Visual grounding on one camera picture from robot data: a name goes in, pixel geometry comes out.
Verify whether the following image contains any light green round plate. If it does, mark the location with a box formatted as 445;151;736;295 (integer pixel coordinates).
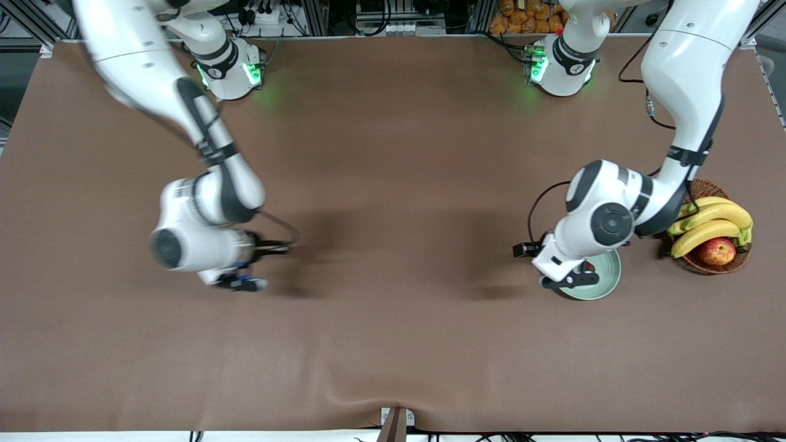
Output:
555;246;622;301

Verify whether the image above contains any brown table cloth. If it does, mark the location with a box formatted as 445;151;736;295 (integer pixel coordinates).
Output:
0;36;786;434

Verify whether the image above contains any brown wicker basket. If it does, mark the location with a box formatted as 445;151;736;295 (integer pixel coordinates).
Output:
665;177;751;275

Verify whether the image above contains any red apple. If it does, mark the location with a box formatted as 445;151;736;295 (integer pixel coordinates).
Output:
698;238;737;267

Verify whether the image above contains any metal table clamp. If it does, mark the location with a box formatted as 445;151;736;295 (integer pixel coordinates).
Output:
380;407;416;442

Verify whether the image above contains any white power strip with plugs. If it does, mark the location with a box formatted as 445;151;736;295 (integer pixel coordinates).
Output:
236;0;289;29

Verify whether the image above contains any pile of orange buns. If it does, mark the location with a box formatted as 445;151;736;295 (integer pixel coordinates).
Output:
489;0;615;35

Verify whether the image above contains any long white power strip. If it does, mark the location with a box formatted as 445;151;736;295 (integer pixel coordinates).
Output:
356;20;447;37

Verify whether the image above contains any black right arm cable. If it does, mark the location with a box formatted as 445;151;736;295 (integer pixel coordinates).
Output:
260;210;300;247

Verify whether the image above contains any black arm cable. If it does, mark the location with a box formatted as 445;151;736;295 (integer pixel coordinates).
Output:
260;210;300;247
527;36;677;247

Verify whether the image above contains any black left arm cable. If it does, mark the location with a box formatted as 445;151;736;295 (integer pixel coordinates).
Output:
527;36;677;247

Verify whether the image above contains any aluminium extrusion frame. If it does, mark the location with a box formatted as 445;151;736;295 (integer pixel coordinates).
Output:
0;0;786;59

